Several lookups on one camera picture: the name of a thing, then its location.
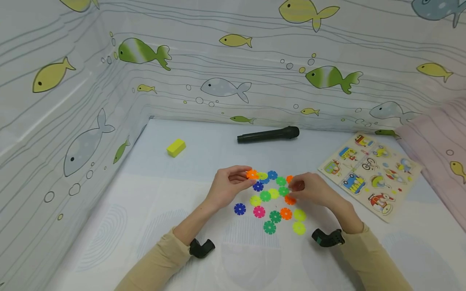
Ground person's right hand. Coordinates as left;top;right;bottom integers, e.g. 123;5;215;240
290;172;354;215

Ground person's left hand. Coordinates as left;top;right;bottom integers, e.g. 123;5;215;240
205;164;257;212

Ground person's left forearm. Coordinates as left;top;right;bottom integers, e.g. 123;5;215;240
114;199;220;291

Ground person's right forearm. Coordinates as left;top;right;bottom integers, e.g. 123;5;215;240
328;202;414;291

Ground pile of colourful snowflake discs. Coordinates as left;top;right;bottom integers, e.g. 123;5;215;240
233;170;307;236

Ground black microphone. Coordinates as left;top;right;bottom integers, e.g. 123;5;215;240
237;126;300;144

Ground black wrist band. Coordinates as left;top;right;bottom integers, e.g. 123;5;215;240
311;228;346;248
189;238;216;259

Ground yellow rectangular block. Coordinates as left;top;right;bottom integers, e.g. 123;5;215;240
166;139;186;158

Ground wooden vehicle puzzle board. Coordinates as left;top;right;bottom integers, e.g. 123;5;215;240
318;133;424;224

